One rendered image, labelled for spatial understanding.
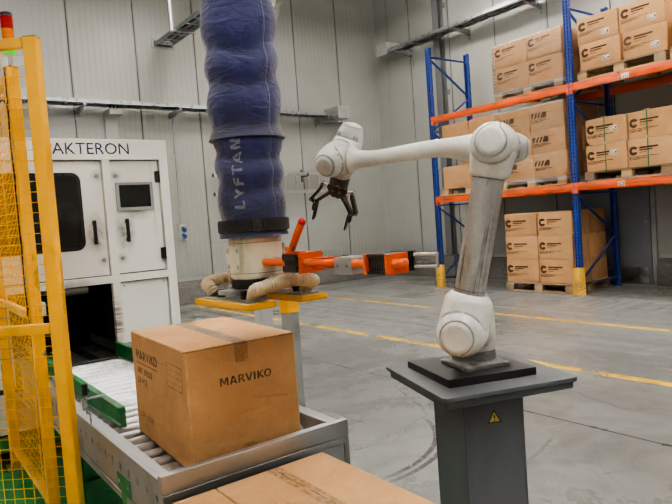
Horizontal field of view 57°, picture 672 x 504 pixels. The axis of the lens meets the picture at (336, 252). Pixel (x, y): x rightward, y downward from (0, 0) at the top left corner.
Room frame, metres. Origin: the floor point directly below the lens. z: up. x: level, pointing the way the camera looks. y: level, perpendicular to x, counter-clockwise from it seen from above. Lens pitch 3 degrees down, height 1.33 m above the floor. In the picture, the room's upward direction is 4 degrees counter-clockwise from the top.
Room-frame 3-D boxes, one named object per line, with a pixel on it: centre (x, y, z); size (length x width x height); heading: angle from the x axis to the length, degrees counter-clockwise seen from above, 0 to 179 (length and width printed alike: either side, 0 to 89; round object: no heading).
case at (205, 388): (2.28, 0.50, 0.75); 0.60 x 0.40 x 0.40; 34
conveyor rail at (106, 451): (2.75, 1.25, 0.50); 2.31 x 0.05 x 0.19; 36
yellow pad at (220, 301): (1.90, 0.33, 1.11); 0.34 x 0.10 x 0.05; 39
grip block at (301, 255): (1.77, 0.10, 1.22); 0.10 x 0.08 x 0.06; 129
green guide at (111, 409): (3.07, 1.41, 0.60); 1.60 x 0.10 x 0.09; 36
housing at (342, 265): (1.60, -0.04, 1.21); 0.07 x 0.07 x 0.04; 39
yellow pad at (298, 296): (2.02, 0.18, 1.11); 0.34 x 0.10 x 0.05; 39
